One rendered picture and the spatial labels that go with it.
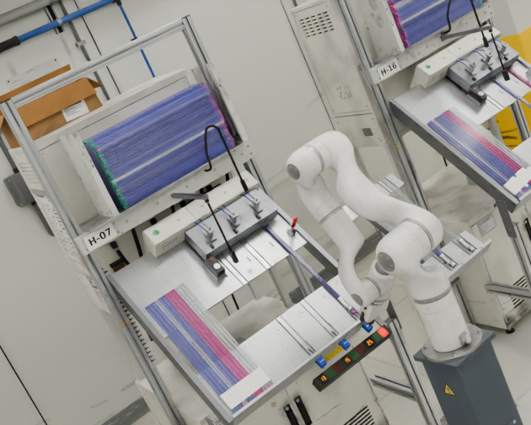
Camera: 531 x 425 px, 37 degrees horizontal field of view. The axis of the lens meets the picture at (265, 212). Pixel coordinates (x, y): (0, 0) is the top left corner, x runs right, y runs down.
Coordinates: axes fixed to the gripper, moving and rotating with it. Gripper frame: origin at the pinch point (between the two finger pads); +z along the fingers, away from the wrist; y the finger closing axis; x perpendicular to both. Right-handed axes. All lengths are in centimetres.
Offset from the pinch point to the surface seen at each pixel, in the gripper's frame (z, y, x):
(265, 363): 5.5, -37.1, 11.5
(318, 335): 5.5, -15.7, 8.4
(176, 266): 6, -37, 62
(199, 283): 6, -35, 51
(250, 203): -1, -1, 64
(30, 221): 97, -46, 185
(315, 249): 5.2, 8.1, 35.9
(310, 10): -13, 85, 127
